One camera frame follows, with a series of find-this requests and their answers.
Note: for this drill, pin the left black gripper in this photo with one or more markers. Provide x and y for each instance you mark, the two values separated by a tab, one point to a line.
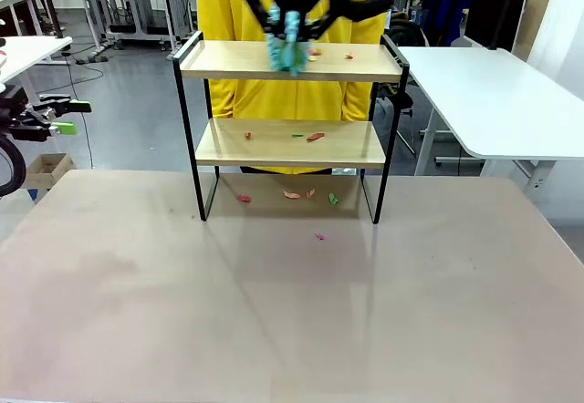
18	116

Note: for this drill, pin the teal microfiber duster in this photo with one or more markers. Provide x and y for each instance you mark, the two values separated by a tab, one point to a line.
285	56

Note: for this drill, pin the person left forearm yellow sleeve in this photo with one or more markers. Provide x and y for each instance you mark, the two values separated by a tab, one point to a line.
356	102

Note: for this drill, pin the person right forearm yellow sleeve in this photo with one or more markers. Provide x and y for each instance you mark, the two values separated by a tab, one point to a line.
223	100

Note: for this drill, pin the cardboard box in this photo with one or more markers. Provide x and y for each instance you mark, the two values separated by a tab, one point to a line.
48	170

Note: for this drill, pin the small white desk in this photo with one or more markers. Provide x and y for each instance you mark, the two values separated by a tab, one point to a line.
27	54

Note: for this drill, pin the person in yellow hoodie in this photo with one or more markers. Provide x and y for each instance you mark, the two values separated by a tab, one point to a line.
274	97

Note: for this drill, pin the black stand pole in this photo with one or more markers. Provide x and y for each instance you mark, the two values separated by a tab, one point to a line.
49	2

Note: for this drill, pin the black office chair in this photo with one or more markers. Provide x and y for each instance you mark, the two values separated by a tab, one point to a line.
401	102

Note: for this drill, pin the blue jacket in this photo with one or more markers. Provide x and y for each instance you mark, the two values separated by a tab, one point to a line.
445	6

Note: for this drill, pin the orange paper scrap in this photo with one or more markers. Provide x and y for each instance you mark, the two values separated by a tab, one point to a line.
291	194
310	193

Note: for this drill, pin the green paper scrap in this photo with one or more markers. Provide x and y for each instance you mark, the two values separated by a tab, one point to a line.
333	199

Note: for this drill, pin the black monitor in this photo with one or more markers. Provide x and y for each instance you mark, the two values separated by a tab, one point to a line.
495	15

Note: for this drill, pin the large white desk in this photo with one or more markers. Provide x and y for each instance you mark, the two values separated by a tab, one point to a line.
479	102

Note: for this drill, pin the pink paper scrap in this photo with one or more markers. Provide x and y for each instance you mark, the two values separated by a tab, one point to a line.
319	236

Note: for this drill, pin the brown board panel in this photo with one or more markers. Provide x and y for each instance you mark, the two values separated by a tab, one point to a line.
534	15

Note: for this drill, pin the black frame wooden shelf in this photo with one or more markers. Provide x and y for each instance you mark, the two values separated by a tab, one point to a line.
228	61

